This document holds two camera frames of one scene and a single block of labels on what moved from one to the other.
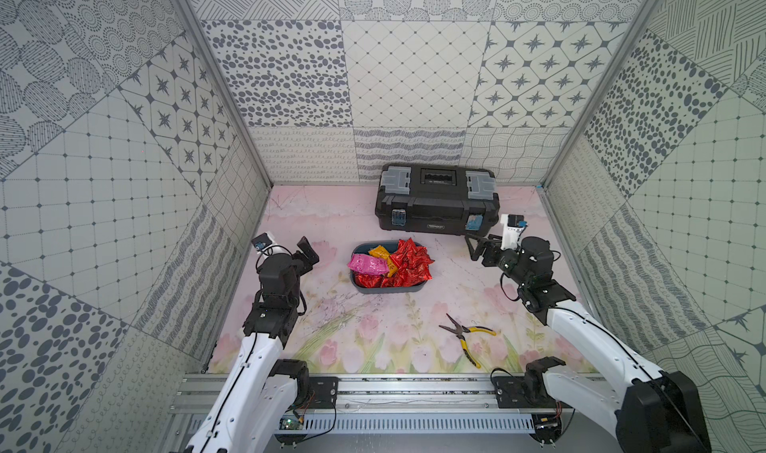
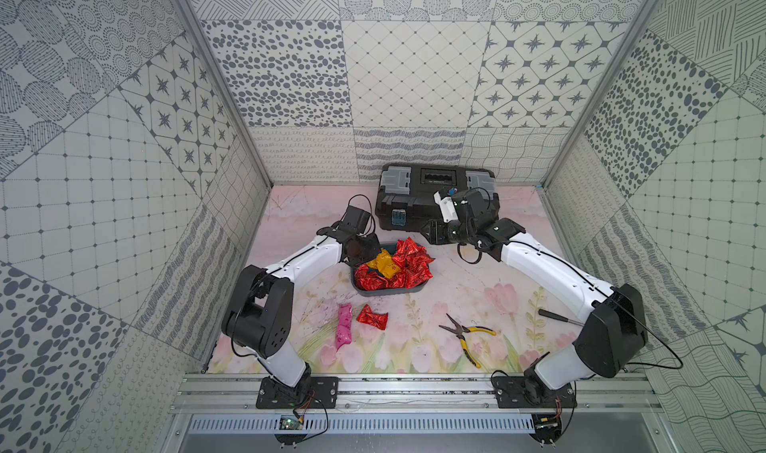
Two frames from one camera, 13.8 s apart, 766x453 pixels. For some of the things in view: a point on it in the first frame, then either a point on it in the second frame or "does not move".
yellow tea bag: (381, 251) does not move
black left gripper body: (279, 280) -> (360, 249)
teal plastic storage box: (390, 245) does not move
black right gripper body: (507, 262) -> (451, 232)
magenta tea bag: (366, 264) -> (344, 325)
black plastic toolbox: (428, 199) does not move
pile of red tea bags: (413, 263) does not move
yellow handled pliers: (461, 330) does not move
